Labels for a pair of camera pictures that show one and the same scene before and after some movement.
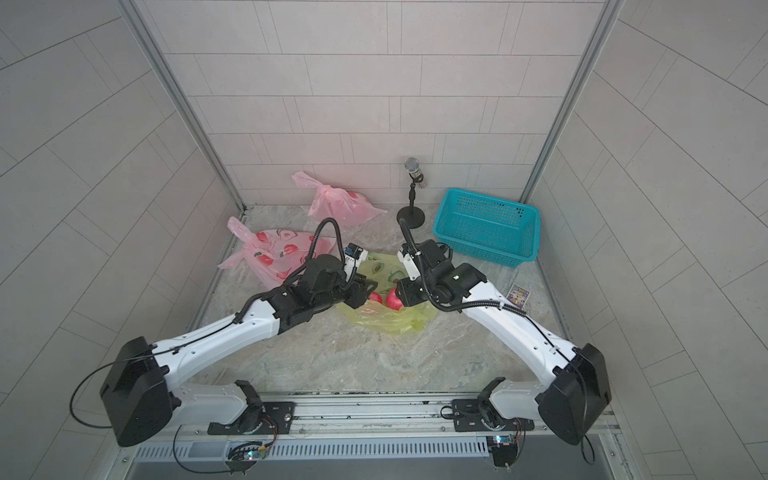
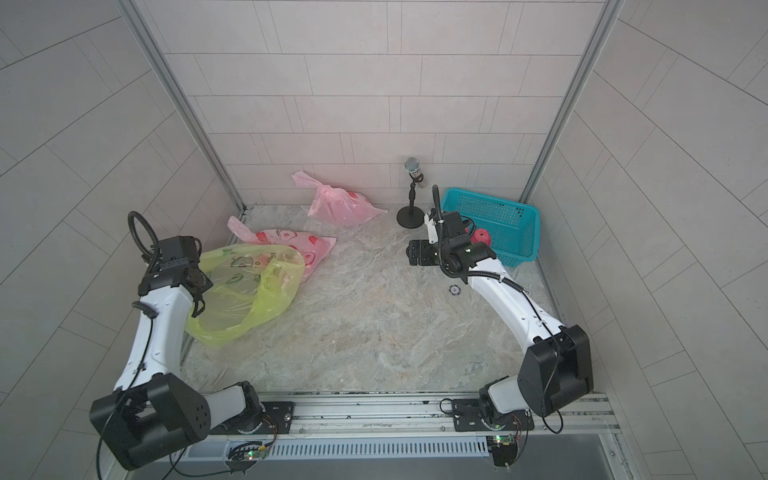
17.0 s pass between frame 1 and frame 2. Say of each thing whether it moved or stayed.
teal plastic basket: stayed
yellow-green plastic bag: moved
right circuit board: stayed
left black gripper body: moved
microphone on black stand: stayed
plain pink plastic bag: stayed
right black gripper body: moved
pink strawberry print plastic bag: stayed
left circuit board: stayed
